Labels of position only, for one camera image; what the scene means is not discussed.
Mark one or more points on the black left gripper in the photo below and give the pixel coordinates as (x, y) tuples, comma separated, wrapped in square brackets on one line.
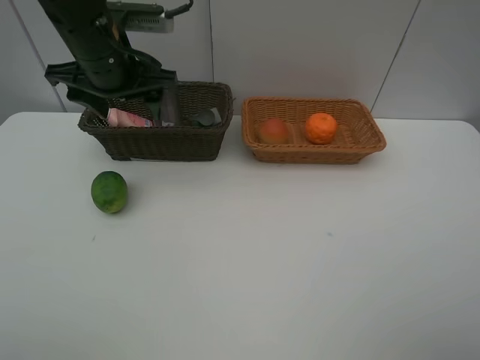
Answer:
[(107, 67)]

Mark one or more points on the pink bottle white cap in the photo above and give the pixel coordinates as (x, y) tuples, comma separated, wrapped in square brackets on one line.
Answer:
[(120, 119)]

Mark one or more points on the translucent purple plastic cup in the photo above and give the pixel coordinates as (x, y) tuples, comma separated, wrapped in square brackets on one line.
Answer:
[(169, 108)]

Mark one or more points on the dark green rectangular bottle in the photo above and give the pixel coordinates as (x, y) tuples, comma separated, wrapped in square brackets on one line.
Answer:
[(205, 118)]

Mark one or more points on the red orange peach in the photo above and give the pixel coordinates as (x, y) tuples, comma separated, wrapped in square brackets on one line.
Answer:
[(273, 131)]

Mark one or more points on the orange tangerine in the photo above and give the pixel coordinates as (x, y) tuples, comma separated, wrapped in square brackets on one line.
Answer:
[(320, 128)]

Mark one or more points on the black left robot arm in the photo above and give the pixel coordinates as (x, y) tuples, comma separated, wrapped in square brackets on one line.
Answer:
[(72, 13)]

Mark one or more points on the dark brown wicker basket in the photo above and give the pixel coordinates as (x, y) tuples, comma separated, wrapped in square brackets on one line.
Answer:
[(186, 142)]

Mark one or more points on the green lime fruit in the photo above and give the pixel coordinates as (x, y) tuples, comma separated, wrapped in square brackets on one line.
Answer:
[(109, 192)]

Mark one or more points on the orange wicker basket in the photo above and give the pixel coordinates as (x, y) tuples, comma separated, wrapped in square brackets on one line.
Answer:
[(357, 135)]

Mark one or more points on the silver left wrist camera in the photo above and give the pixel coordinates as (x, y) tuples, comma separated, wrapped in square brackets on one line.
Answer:
[(136, 17)]

